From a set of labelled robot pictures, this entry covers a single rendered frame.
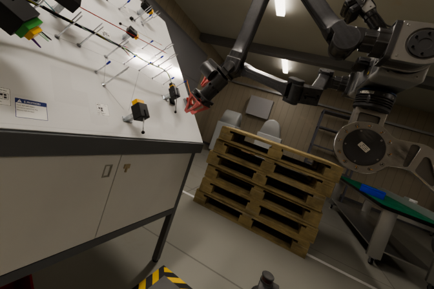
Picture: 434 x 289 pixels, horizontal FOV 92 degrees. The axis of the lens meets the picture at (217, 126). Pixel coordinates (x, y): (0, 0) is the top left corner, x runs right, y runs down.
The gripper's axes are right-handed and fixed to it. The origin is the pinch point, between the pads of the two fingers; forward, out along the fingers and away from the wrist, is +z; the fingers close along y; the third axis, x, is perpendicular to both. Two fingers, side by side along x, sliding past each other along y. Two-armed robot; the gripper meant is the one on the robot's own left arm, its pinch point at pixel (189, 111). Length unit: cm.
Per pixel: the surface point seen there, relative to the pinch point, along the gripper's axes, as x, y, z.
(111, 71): -34.6, 10.0, 13.5
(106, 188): 3.1, 10.2, 45.5
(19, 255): 10, 34, 63
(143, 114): -8.0, 11.2, 12.4
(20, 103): -16, 44, 23
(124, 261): 27, -34, 105
